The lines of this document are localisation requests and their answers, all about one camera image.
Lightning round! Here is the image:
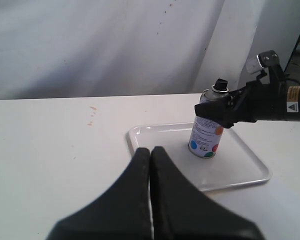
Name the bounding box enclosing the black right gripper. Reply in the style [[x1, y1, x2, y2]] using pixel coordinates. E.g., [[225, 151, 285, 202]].
[[194, 66, 300, 129]]

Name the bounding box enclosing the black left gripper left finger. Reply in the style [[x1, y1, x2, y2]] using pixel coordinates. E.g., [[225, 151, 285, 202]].
[[47, 148, 152, 240]]

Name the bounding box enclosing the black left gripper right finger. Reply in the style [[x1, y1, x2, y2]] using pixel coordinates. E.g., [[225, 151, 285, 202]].
[[149, 146, 265, 240]]

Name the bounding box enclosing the white dotted spray can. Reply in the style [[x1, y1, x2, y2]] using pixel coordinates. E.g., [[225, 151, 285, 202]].
[[188, 78, 229, 158]]

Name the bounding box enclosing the white plastic tray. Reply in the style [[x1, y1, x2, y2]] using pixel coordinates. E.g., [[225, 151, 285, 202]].
[[127, 122, 272, 192]]

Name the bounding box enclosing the white backdrop cloth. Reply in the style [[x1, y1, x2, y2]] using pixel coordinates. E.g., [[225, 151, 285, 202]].
[[0, 0, 292, 100]]

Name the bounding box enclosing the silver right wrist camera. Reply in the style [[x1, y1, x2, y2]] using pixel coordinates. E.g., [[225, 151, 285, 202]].
[[244, 50, 278, 75]]

